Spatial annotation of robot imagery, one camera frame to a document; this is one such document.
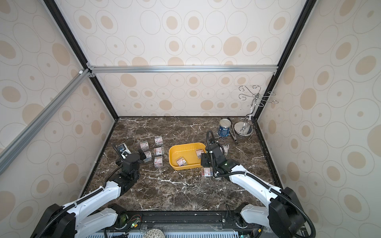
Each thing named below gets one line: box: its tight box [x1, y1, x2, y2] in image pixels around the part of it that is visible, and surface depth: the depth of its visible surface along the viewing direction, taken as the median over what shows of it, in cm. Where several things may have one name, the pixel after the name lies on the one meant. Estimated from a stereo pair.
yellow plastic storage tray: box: [168, 142, 206, 171], surface depth 99 cm
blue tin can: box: [218, 118, 232, 137], surface depth 105 cm
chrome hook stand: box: [234, 85, 279, 135], surface depth 96 cm
